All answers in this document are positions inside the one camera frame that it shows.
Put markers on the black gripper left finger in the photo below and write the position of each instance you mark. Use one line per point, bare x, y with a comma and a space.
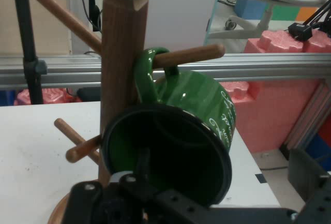
108, 203

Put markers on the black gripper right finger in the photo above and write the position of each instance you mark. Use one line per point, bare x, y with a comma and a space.
318, 203

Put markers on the green enamel mug white print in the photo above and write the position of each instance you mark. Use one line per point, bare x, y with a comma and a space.
196, 92

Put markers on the black tape marker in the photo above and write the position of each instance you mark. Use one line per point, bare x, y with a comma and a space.
261, 178

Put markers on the pink foam block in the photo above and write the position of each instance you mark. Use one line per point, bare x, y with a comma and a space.
274, 43
271, 115
51, 97

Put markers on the wooden mug tree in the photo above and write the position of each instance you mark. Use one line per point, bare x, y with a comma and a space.
121, 53

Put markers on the black adapter box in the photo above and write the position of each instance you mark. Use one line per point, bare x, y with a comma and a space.
300, 30

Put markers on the beige partition panel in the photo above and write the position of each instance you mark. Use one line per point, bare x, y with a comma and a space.
41, 27

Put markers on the black tripod stand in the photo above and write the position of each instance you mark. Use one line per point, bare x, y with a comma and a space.
24, 27

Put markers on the white cabinet panel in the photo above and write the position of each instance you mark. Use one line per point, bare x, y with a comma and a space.
175, 14

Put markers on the blue foam block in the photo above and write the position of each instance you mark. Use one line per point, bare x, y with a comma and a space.
250, 8

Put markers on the slanted aluminium frame strut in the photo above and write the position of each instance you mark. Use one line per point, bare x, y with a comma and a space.
307, 115

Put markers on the short aluminium frame rail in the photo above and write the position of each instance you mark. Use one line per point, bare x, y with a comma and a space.
258, 66

